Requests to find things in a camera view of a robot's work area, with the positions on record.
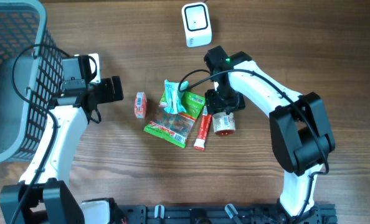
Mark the green lid jar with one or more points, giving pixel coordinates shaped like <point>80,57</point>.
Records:
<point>223,124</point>

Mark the small red orange box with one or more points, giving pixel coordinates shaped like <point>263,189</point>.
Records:
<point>140,105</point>

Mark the grey plastic mesh basket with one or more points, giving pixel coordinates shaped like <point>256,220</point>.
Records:
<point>30,72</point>

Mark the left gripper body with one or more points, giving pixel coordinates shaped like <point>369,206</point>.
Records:
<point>104,91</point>

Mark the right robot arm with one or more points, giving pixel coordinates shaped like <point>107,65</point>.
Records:
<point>300,130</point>

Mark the white barcode scanner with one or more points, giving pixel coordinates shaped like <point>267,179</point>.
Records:
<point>197,24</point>

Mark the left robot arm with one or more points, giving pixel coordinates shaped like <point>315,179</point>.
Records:
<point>42,194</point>

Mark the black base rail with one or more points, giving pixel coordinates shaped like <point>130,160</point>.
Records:
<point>160,214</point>

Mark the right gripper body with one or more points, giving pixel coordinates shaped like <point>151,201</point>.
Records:
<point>224,98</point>

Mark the green gummy candy bag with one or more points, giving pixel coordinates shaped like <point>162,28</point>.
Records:
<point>175,128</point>

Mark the red stick sachet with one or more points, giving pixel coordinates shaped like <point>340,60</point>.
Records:
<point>203,130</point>

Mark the teal white wipes packet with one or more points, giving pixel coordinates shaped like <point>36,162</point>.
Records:
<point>174,96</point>

